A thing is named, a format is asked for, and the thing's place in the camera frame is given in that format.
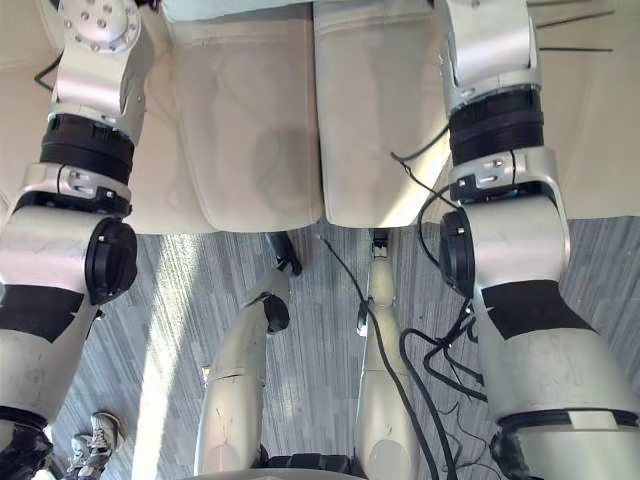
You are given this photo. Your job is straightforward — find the person's grey sneaker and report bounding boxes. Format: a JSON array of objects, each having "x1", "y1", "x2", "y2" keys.
[
  {"x1": 64, "y1": 433, "x2": 110, "y2": 477},
  {"x1": 91, "y1": 411, "x2": 125, "y2": 452}
]

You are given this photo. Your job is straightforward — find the thin black cable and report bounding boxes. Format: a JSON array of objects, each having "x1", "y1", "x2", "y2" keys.
[{"x1": 389, "y1": 124, "x2": 494, "y2": 404}]

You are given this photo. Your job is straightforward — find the silver right robot leg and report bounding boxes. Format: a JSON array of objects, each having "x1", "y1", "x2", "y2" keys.
[{"x1": 353, "y1": 227, "x2": 422, "y2": 477}]

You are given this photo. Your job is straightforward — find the silver robot leg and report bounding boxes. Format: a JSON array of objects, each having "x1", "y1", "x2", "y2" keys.
[
  {"x1": 192, "y1": 231, "x2": 304, "y2": 477},
  {"x1": 353, "y1": 227, "x2": 422, "y2": 477}
]

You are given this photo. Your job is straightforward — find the pale sofa back cushion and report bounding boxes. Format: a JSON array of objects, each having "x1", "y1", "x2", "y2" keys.
[{"x1": 162, "y1": 0, "x2": 317, "y2": 24}]

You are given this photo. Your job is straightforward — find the black robot waist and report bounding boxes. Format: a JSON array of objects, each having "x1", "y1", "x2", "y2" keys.
[{"x1": 185, "y1": 452, "x2": 372, "y2": 480}]

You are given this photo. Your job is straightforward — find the beige sofa seat cushion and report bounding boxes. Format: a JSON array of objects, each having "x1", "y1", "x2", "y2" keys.
[
  {"x1": 311, "y1": 0, "x2": 452, "y2": 230},
  {"x1": 163, "y1": 19, "x2": 324, "y2": 235}
]

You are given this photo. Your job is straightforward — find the silver left robot leg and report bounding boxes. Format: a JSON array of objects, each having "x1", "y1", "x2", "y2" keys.
[{"x1": 192, "y1": 231, "x2": 304, "y2": 477}]

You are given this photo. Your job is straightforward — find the beige sofa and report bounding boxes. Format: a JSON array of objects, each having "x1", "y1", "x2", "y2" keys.
[{"x1": 0, "y1": 0, "x2": 640, "y2": 237}]

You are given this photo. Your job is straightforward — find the thick black cable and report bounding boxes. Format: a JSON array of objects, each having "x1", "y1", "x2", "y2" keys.
[{"x1": 356, "y1": 297, "x2": 457, "y2": 480}]

